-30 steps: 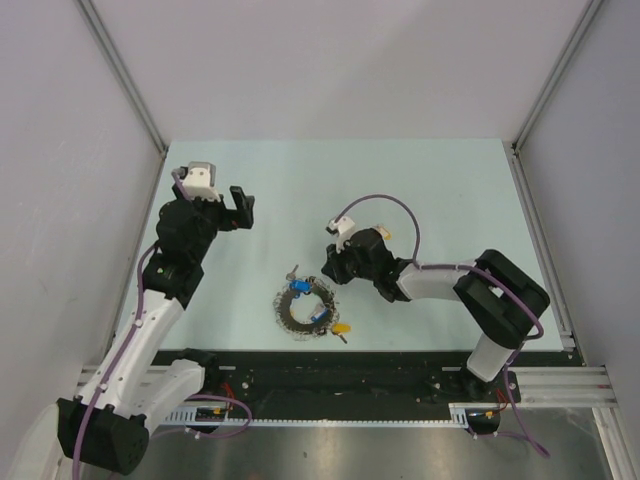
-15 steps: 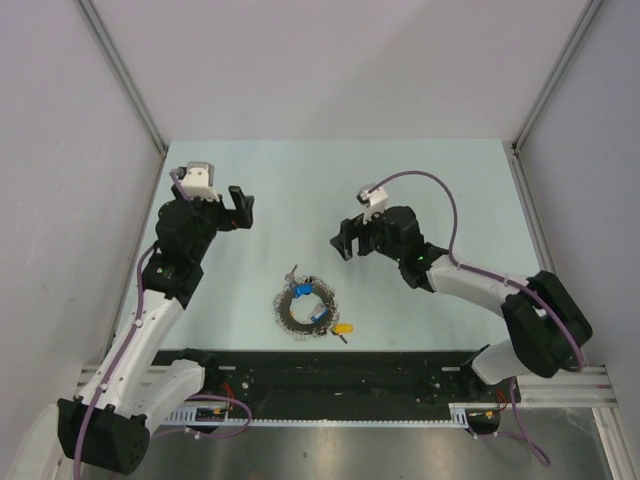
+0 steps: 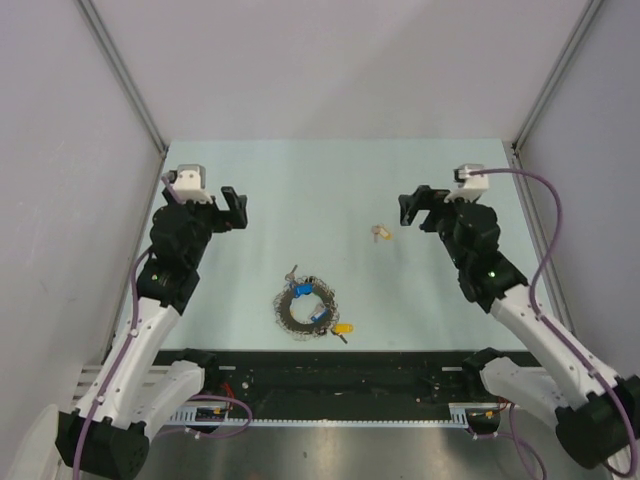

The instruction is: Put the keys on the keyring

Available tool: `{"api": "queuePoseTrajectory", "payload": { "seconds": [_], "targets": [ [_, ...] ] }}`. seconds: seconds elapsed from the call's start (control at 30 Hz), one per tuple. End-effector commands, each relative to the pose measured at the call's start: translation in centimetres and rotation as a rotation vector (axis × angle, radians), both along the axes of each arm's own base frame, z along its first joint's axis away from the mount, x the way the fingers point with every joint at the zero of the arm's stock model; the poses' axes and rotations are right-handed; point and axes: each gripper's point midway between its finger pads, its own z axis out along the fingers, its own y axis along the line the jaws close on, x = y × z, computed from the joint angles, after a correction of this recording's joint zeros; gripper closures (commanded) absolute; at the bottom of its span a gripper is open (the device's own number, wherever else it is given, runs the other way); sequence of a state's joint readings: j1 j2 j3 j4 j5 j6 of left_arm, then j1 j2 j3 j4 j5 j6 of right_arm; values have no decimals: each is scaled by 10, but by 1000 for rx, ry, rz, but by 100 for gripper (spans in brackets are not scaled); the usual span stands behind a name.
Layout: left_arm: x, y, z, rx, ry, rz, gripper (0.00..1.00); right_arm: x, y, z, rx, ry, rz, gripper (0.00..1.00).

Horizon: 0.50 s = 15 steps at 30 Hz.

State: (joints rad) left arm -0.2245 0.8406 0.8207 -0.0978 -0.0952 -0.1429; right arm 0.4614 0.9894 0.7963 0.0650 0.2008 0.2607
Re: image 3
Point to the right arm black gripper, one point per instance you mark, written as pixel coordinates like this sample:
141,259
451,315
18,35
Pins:
424,199

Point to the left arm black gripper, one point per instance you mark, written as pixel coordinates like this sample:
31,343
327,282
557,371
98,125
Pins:
225,220

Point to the metal keyring disc with keys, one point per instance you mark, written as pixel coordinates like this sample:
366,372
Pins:
307,308

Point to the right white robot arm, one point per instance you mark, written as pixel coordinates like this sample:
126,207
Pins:
593,409

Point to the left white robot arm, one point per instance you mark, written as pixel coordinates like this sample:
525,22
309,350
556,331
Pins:
111,428

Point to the yellow tagged key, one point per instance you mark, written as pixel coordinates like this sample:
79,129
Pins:
381,232

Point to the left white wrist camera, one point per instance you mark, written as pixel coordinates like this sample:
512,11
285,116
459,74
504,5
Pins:
187,184

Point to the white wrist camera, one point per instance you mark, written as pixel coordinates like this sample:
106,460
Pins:
187,184
471,182

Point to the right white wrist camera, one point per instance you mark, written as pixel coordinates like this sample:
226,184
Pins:
471,182

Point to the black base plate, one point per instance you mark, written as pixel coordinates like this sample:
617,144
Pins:
425,377

